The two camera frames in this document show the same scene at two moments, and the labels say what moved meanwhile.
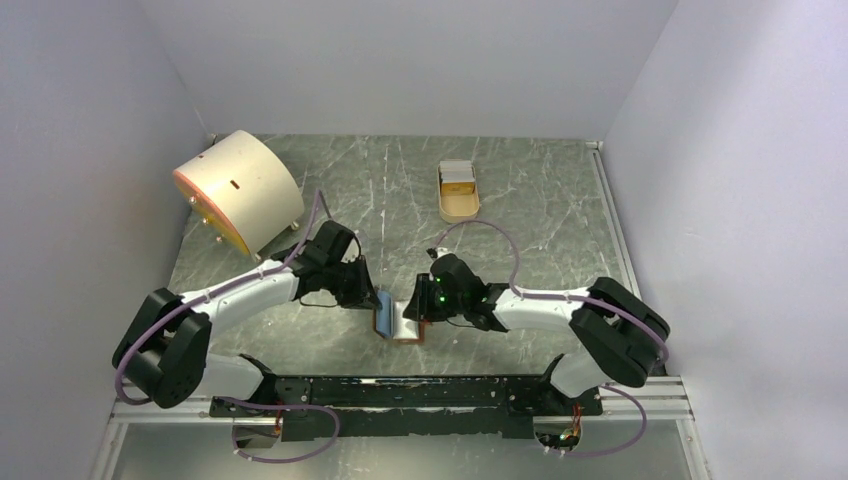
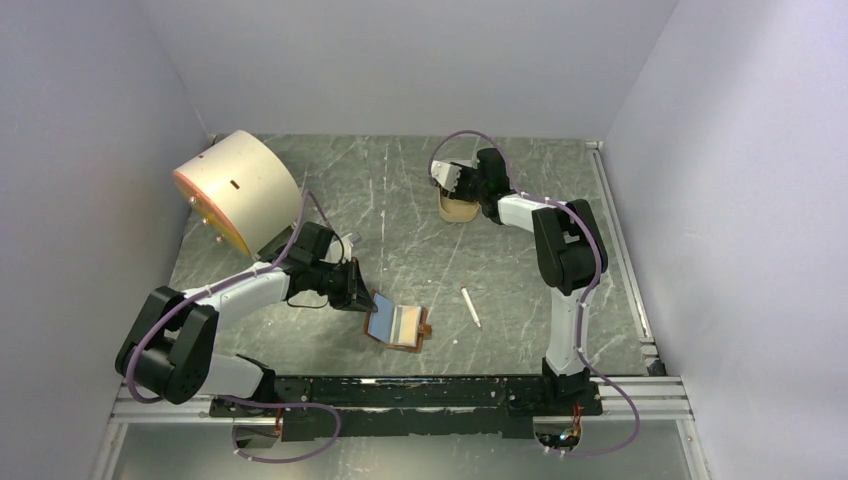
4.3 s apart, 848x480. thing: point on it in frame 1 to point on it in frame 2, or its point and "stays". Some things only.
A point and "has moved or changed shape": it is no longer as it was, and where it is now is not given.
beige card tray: (458, 202) stays
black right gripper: (419, 307) to (464, 172)
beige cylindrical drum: (244, 194) stays
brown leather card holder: (404, 330) has moved or changed shape
